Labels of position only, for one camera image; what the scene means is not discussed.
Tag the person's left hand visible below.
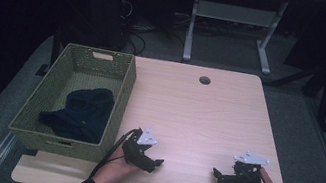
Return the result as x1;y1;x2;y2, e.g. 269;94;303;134
90;142;141;183

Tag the bundle of floor cables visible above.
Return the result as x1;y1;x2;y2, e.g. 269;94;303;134
110;0;197;65

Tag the grey metal table frame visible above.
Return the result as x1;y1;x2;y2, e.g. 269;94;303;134
180;0;290;79

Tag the dark navy cloth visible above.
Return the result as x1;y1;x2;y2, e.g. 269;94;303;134
35;77;117;147

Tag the green woven basket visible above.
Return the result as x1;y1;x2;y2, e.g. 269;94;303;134
4;35;141;167

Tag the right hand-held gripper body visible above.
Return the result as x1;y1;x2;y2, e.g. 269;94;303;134
216;146;275;183

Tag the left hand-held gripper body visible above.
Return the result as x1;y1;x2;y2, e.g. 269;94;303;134
118;123;163;174

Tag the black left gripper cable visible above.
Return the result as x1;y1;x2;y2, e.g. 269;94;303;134
88;121;142;183

